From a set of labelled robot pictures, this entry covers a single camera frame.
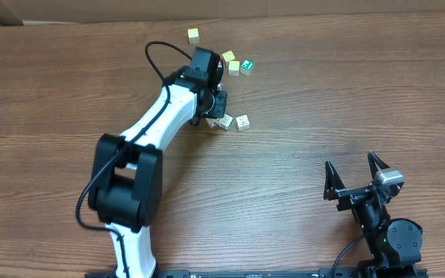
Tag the far yellow wooden block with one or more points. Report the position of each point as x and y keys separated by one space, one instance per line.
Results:
x=193 y=35

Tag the green wooden block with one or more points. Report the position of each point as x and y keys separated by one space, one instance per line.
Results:
x=246 y=67

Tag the white block row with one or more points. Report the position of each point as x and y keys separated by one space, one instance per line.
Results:
x=226 y=122
x=242 y=123
x=212 y=122

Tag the red M wooden block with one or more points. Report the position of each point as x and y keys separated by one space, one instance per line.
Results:
x=222 y=62

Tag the cardboard box back edge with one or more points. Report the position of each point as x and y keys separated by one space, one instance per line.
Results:
x=16 y=12

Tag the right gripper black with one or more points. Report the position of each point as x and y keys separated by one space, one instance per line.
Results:
x=334 y=186

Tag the yellow block upper cluster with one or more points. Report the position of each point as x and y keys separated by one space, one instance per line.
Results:
x=228 y=56

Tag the yellow block lower cluster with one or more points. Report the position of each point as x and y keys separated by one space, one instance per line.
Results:
x=233 y=68

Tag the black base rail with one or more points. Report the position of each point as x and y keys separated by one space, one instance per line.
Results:
x=321 y=273

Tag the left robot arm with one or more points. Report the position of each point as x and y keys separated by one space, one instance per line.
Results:
x=126 y=181

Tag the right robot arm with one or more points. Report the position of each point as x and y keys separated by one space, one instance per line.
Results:
x=394 y=244

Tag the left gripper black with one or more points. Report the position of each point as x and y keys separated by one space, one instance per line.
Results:
x=219 y=103

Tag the yellow block cluster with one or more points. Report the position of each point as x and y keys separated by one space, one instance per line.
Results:
x=233 y=68
x=228 y=56

